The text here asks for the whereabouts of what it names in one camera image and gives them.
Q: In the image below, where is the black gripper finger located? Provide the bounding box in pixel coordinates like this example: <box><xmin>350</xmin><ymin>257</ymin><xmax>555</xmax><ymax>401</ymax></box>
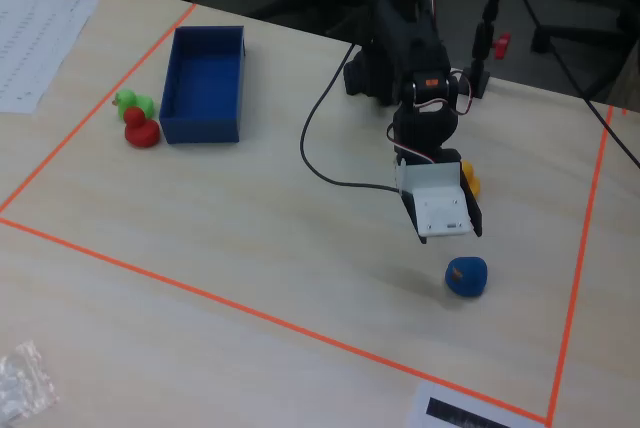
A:
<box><xmin>399</xmin><ymin>191</ymin><xmax>428</xmax><ymax>245</ymax></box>
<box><xmin>462</xmin><ymin>175</ymin><xmax>484</xmax><ymax>238</ymax></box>

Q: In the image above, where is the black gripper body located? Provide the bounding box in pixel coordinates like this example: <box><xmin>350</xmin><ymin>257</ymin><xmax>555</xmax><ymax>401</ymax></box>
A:
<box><xmin>389</xmin><ymin>97</ymin><xmax>461</xmax><ymax>174</ymax></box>

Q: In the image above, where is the blue rubber duck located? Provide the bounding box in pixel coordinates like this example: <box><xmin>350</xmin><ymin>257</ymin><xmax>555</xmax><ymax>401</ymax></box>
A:
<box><xmin>444</xmin><ymin>255</ymin><xmax>489</xmax><ymax>299</ymax></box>

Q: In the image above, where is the yellow rubber duck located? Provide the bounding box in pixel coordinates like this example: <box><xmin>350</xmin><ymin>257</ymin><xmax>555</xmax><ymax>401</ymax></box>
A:
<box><xmin>459</xmin><ymin>160</ymin><xmax>482</xmax><ymax>199</ymax></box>

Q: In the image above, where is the blue rectangular box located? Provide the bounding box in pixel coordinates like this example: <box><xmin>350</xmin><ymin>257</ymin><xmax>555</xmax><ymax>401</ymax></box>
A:
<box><xmin>158</xmin><ymin>25</ymin><xmax>247</xmax><ymax>145</ymax></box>

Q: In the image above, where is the red rubber duck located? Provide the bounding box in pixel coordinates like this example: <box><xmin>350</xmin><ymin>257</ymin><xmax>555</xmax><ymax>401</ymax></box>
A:
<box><xmin>123</xmin><ymin>106</ymin><xmax>162</xmax><ymax>149</ymax></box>

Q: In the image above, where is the green rubber duck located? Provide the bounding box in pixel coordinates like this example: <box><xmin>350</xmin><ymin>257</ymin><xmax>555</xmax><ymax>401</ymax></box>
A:
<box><xmin>113</xmin><ymin>89</ymin><xmax>155</xmax><ymax>122</ymax></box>

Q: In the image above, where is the orange tape strip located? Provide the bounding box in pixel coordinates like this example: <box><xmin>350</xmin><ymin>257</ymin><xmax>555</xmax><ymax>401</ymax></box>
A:
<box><xmin>0</xmin><ymin>216</ymin><xmax>551</xmax><ymax>425</ymax></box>
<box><xmin>545</xmin><ymin>105</ymin><xmax>615</xmax><ymax>425</ymax></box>
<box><xmin>0</xmin><ymin>2</ymin><xmax>198</xmax><ymax>214</ymax></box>

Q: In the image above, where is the red clamp knob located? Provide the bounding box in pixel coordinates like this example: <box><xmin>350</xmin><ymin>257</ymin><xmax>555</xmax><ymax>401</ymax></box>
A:
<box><xmin>492</xmin><ymin>32</ymin><xmax>512</xmax><ymax>60</ymax></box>

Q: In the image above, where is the black office chair base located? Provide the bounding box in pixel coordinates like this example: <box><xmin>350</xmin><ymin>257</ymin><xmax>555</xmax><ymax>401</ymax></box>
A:
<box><xmin>529</xmin><ymin>12</ymin><xmax>640</xmax><ymax>99</ymax></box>

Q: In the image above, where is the white paper with black bar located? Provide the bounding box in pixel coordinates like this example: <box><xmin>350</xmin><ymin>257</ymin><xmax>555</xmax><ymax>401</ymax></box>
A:
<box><xmin>407</xmin><ymin>380</ymin><xmax>546</xmax><ymax>428</ymax></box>

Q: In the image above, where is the printed white paper sheet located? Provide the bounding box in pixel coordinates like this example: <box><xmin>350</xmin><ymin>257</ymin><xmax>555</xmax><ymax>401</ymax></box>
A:
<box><xmin>0</xmin><ymin>0</ymin><xmax>100</xmax><ymax>115</ymax></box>

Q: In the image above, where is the clear plastic bag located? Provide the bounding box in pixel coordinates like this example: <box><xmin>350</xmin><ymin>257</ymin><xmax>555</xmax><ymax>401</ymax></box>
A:
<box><xmin>0</xmin><ymin>340</ymin><xmax>60</xmax><ymax>424</ymax></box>

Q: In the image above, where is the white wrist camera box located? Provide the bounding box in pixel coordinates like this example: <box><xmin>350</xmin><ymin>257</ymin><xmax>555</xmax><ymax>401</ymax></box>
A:
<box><xmin>394</xmin><ymin>160</ymin><xmax>474</xmax><ymax>240</ymax></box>

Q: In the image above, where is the black camera stand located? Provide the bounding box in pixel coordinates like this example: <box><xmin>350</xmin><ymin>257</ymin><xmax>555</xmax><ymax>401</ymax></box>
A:
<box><xmin>462</xmin><ymin>0</ymin><xmax>516</xmax><ymax>99</ymax></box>

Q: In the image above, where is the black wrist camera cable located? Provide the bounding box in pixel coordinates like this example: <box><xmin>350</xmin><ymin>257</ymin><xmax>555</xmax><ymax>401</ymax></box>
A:
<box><xmin>298</xmin><ymin>42</ymin><xmax>404</xmax><ymax>194</ymax></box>

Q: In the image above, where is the thin black cable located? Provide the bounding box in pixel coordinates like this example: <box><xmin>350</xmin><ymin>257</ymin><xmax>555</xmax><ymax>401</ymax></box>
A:
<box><xmin>508</xmin><ymin>0</ymin><xmax>640</xmax><ymax>170</ymax></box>

